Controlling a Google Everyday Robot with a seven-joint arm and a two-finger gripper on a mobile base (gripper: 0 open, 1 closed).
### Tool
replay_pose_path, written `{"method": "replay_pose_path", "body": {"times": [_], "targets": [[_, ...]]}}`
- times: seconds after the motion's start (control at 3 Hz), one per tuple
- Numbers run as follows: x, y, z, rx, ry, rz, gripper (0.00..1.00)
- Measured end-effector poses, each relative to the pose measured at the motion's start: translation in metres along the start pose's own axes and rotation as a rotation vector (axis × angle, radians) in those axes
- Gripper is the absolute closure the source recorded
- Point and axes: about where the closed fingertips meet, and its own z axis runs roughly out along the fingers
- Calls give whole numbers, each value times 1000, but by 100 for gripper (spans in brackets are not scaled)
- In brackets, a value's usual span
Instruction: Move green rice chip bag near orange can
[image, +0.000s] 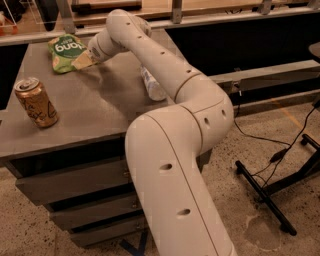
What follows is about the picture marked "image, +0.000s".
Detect black stand base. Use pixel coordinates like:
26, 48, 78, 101
236, 134, 320, 236

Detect clear plastic water bottle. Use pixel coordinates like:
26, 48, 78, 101
140, 65, 166, 101

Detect grey drawer cabinet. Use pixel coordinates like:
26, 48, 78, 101
0, 29, 214, 249

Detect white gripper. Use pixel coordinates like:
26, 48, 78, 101
72, 33, 110, 70

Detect orange soda can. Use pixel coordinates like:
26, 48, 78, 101
14, 77, 58, 128

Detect black power cable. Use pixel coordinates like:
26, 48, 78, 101
232, 83, 318, 188

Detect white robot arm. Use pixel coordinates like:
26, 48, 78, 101
88, 9, 238, 256

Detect metal railing frame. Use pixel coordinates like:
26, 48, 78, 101
0, 0, 320, 118

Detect green rice chip bag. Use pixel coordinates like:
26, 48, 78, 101
48, 34, 87, 74

